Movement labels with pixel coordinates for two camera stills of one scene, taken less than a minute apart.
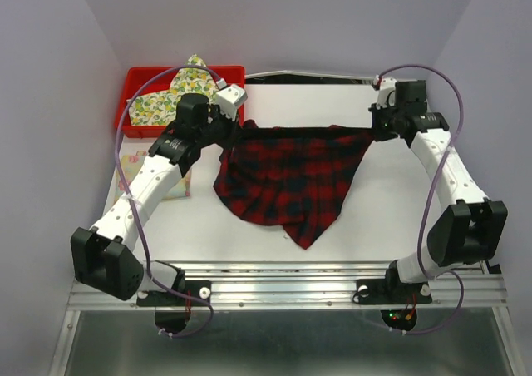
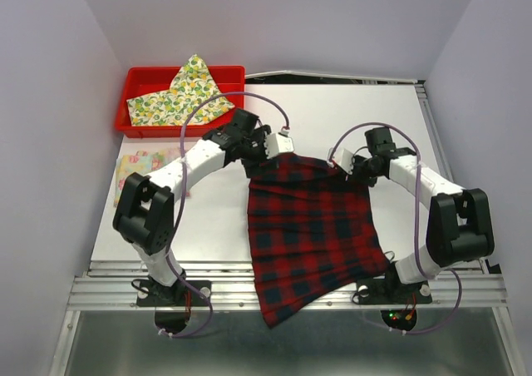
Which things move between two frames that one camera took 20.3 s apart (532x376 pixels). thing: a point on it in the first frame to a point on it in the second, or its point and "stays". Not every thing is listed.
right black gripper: x=380 y=131 to x=357 y=158
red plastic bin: x=143 y=81 stays
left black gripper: x=232 y=128 to x=252 y=168
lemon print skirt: x=160 y=107 stays
